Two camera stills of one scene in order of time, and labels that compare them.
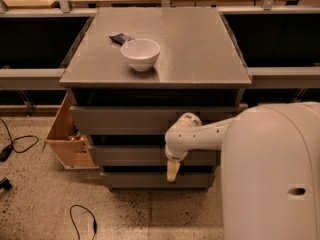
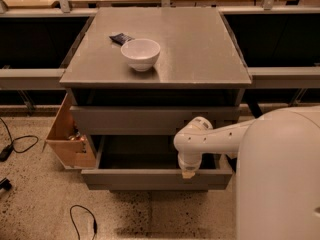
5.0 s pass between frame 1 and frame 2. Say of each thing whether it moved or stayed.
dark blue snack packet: stayed
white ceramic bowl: stayed
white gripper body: moved
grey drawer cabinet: stayed
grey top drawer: stayed
